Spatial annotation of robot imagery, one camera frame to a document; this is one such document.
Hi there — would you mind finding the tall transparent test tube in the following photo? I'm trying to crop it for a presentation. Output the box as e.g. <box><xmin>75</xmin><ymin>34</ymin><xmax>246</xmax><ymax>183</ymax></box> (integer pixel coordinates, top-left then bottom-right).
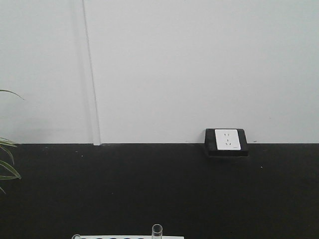
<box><xmin>151</xmin><ymin>224</ymin><xmax>163</xmax><ymax>239</ymax></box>

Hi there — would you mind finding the white test tube rack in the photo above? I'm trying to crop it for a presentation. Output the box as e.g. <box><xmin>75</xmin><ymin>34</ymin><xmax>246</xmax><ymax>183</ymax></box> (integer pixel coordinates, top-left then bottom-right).
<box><xmin>71</xmin><ymin>235</ymin><xmax>184</xmax><ymax>239</ymax></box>

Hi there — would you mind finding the green spider plant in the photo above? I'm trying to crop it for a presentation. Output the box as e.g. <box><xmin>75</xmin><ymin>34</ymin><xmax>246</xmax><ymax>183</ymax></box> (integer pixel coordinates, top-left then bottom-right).
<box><xmin>0</xmin><ymin>89</ymin><xmax>25</xmax><ymax>195</ymax></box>

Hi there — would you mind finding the white wall power socket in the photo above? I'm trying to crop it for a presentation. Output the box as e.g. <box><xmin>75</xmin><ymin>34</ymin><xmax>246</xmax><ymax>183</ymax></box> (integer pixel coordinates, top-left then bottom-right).
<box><xmin>204</xmin><ymin>128</ymin><xmax>249</xmax><ymax>157</ymax></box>

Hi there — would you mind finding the white wall cable conduit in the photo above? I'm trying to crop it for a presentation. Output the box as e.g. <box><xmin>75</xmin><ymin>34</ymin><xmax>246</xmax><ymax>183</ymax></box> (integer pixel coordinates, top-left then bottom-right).
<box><xmin>81</xmin><ymin>0</ymin><xmax>102</xmax><ymax>146</ymax></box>

